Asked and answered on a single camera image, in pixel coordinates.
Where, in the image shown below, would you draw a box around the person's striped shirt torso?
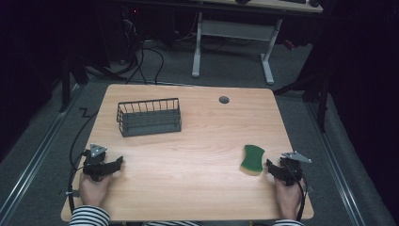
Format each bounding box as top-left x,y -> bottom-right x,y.
141,219 -> 203,226

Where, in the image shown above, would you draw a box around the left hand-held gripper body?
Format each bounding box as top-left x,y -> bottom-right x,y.
82,143 -> 110,183

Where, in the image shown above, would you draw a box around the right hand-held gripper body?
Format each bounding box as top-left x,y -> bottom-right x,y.
278,151 -> 312,186

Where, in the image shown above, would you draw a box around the person's left hand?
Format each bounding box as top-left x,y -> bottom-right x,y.
78,171 -> 111,209

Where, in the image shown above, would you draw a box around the white-legged wooden desk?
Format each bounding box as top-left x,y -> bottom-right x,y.
191,0 -> 325,86

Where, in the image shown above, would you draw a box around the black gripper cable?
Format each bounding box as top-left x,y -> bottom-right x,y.
67,107 -> 100,215
288,170 -> 308,222

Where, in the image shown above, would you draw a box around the dark wire basket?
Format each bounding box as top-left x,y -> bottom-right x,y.
116,97 -> 183,138

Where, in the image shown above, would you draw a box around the black floor cables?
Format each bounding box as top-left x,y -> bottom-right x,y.
84,18 -> 201,87

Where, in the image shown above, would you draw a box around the person's right hand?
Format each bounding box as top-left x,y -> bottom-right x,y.
274,176 -> 306,221

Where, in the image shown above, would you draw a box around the green and yellow sponge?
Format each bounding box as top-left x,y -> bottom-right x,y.
239,144 -> 266,176

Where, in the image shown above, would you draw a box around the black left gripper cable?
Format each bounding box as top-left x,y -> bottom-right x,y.
67,107 -> 100,215

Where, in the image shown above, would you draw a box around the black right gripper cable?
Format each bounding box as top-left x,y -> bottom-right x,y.
288,170 -> 308,222

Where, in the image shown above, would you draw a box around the black metal stand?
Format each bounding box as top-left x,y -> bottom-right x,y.
58,55 -> 90,113
273,65 -> 334,134

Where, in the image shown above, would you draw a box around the metal floor rail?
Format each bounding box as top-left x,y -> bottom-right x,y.
305,100 -> 367,226
0,84 -> 83,218

